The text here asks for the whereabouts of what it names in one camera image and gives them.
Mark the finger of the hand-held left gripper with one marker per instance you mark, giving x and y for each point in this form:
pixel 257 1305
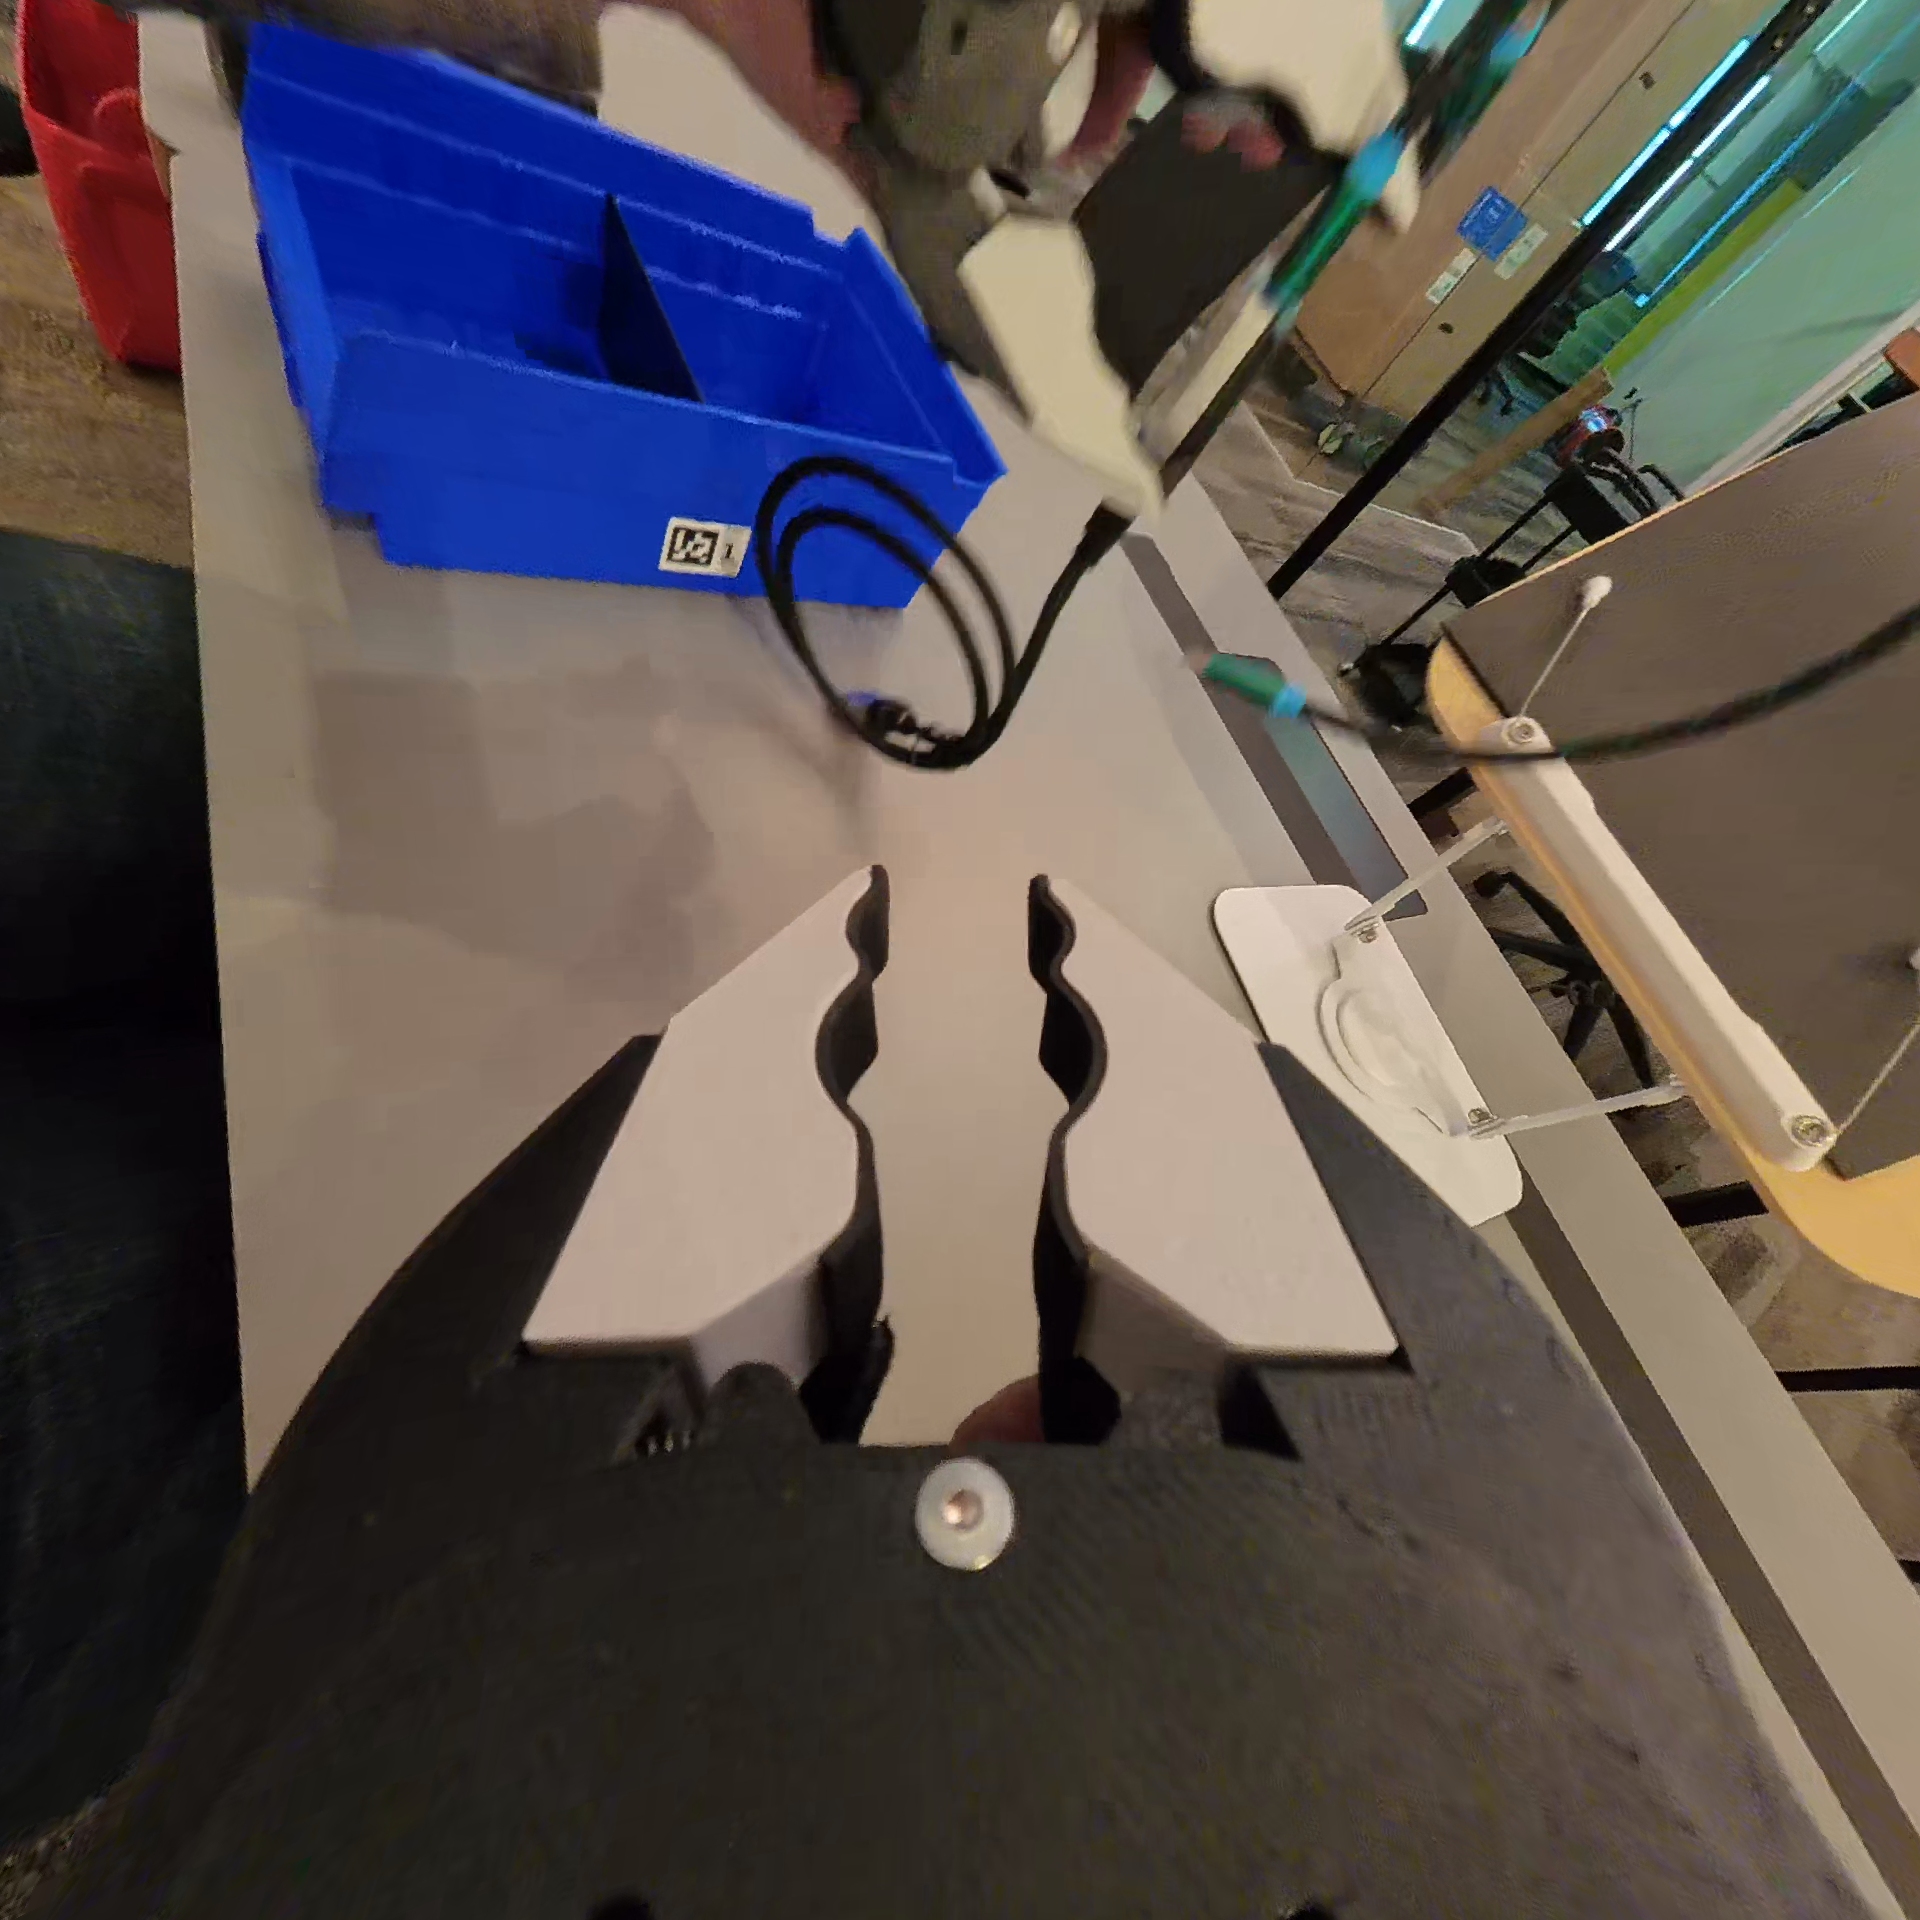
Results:
pixel 1306 60
pixel 1057 345

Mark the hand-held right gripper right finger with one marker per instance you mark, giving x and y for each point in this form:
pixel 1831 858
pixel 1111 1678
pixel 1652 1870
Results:
pixel 1217 1200

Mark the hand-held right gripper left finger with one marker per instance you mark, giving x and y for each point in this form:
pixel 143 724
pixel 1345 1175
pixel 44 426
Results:
pixel 708 1200

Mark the blue plastic bin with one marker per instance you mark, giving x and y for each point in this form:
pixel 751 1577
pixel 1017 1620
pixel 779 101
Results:
pixel 602 421

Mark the person's left hand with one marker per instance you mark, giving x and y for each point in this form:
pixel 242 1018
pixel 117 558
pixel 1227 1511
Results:
pixel 1111 97

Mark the black tilted board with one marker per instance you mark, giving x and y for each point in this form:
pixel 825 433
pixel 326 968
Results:
pixel 1773 692

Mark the red floor bin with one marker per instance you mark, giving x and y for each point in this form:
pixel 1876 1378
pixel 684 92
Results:
pixel 92 182

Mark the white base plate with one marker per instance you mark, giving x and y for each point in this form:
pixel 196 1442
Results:
pixel 1365 1052

